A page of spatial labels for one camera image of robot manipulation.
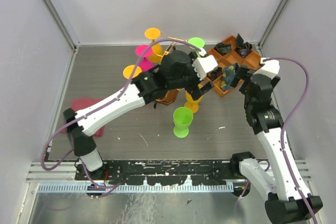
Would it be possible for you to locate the orange wine glass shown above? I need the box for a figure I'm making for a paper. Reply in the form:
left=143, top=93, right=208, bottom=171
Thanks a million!
left=144, top=27, right=164, bottom=63
left=122, top=65, right=142, bottom=79
left=184, top=91, right=203, bottom=113

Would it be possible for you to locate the pink plastic wine glass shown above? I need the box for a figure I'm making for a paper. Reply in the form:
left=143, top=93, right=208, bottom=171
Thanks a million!
left=135, top=45, right=154, bottom=71

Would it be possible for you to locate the green wine glass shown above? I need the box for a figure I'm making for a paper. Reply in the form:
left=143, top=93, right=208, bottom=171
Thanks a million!
left=173, top=106, right=194, bottom=138
left=187, top=37, right=205, bottom=48

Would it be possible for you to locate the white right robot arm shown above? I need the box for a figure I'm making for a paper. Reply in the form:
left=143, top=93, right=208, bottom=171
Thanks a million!
left=230, top=65, right=323, bottom=223

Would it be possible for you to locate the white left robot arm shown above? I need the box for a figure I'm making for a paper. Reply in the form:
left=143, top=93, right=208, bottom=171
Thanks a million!
left=64, top=50, right=218, bottom=173

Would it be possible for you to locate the blue yellow patterned cloth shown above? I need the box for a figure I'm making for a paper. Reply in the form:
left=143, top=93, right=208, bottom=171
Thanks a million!
left=220, top=63, right=240, bottom=91

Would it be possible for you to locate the black rolled belt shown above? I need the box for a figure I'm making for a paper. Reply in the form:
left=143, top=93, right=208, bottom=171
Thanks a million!
left=207, top=67, right=223, bottom=81

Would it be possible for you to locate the orange wooden divided tray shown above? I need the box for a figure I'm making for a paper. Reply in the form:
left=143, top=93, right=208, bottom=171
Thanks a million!
left=204, top=36, right=260, bottom=98

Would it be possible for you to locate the dark blue folded cloth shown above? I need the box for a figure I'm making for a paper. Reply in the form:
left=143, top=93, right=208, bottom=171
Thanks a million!
left=235, top=34, right=252, bottom=58

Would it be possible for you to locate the dark green patterned cloth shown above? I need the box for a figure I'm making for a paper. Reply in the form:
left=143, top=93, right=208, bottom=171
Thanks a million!
left=215, top=42, right=232, bottom=56

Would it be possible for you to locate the red folded cloth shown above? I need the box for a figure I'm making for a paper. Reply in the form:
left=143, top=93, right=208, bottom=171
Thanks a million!
left=60, top=98, right=104, bottom=137

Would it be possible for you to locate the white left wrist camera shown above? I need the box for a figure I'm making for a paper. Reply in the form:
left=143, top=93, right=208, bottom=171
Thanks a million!
left=192, top=55, right=218, bottom=81

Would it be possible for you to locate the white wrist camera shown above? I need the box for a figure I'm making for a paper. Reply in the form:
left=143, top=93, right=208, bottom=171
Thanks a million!
left=192, top=55, right=218, bottom=81
left=254, top=58, right=280, bottom=80

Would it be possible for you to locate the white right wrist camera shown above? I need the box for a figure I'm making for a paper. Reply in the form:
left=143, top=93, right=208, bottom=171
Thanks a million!
left=254, top=58, right=280, bottom=80

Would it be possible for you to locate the gold wire wine glass rack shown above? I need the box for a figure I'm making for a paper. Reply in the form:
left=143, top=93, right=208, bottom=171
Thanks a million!
left=150, top=42, right=181, bottom=109

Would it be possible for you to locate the black mounting rail base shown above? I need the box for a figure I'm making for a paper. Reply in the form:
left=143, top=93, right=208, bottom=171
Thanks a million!
left=89, top=159, right=245, bottom=186

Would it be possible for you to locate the grey slotted cable duct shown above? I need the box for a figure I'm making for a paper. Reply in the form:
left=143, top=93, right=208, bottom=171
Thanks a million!
left=37, top=183, right=234, bottom=194

